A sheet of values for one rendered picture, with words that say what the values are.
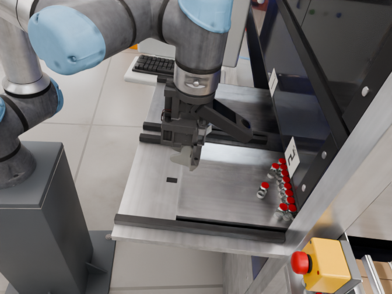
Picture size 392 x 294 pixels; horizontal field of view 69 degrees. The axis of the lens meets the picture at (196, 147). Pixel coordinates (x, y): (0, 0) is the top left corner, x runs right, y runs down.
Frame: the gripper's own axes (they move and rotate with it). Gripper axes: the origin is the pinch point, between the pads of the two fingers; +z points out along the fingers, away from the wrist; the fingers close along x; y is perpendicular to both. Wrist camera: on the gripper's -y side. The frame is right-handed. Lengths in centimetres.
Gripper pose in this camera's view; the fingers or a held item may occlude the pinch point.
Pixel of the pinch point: (194, 165)
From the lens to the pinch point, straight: 62.4
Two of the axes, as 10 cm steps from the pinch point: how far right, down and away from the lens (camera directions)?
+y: -9.9, -1.2, -0.4
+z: -1.1, 7.1, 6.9
